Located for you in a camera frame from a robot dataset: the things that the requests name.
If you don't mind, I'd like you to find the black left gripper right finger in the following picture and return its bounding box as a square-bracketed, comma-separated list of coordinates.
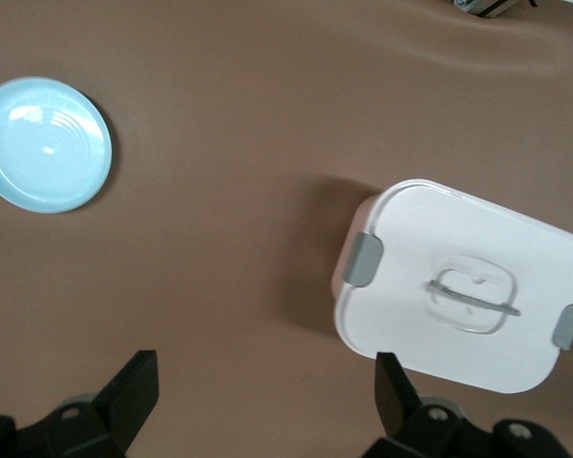
[362, 351, 573, 458]

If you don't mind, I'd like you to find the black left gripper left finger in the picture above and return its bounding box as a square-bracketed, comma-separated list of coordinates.
[0, 350, 159, 458]

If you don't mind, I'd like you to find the grey container latch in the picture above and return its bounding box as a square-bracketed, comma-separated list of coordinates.
[345, 231, 385, 288]
[551, 304, 573, 350]

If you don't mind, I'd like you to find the white lidded plastic container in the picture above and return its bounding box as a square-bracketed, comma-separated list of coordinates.
[331, 178, 573, 396]

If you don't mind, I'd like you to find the light blue round plate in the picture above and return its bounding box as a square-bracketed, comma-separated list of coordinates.
[0, 75, 115, 215]

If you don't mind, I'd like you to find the grey container lid handle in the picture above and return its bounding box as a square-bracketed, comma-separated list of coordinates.
[427, 280, 522, 318]

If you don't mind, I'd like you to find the front camera mount bracket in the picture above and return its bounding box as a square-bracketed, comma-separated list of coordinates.
[452, 0, 525, 20]

